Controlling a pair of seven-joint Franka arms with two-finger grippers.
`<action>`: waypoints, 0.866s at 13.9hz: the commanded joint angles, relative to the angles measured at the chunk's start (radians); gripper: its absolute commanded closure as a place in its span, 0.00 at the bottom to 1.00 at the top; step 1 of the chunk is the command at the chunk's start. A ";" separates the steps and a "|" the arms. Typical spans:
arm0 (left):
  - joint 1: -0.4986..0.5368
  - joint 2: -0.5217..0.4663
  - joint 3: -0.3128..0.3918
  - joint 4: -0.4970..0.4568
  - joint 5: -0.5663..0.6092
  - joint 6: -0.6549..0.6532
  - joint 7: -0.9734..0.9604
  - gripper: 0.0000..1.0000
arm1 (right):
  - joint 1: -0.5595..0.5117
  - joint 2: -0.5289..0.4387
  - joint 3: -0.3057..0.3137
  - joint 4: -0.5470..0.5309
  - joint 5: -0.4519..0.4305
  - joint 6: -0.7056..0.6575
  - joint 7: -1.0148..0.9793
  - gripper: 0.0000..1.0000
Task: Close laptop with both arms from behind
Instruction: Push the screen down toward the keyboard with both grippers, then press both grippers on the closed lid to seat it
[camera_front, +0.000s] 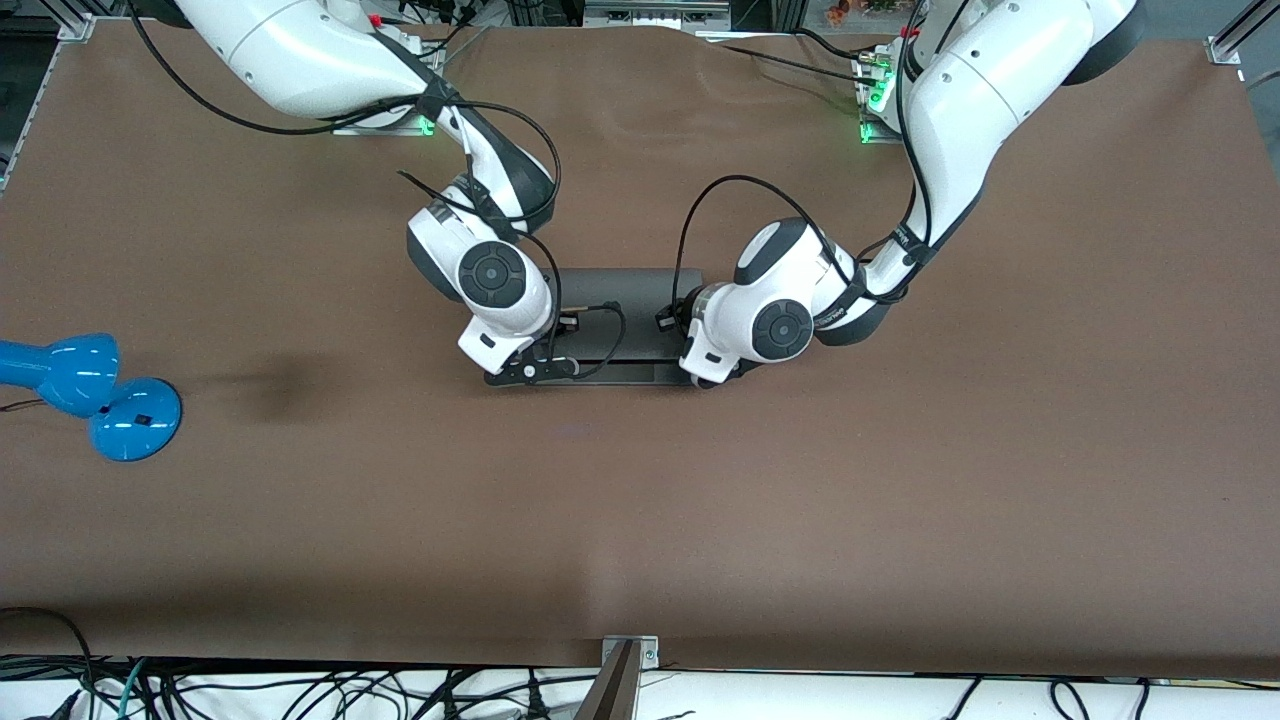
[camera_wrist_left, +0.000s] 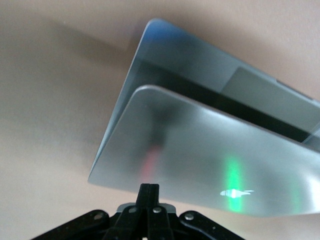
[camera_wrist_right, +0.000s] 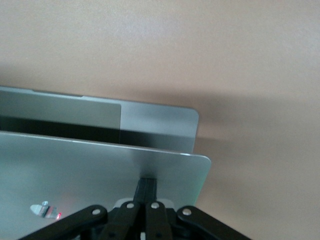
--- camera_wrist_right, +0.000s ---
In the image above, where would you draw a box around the grey laptop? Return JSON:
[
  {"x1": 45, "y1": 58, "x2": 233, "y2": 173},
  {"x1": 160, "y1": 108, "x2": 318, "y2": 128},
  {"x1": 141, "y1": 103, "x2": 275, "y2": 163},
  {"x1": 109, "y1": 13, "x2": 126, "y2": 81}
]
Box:
[{"x1": 0, "y1": 86, "x2": 212, "y2": 240}]

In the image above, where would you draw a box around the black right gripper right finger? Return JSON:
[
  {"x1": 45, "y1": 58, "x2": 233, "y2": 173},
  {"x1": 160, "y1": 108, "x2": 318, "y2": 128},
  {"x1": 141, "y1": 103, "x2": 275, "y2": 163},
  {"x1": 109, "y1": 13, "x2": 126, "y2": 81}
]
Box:
[{"x1": 145, "y1": 177, "x2": 247, "y2": 240}]

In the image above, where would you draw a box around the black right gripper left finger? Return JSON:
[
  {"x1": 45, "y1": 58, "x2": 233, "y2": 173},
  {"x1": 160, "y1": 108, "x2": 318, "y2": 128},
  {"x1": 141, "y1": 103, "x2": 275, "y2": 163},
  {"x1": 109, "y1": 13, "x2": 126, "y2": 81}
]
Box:
[{"x1": 18, "y1": 177, "x2": 151, "y2": 240}]

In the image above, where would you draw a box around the brown table cover sheet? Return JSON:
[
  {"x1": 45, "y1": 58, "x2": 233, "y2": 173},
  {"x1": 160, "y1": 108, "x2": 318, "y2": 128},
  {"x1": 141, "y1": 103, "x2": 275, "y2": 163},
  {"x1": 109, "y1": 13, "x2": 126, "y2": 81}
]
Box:
[{"x1": 0, "y1": 0, "x2": 320, "y2": 240}]

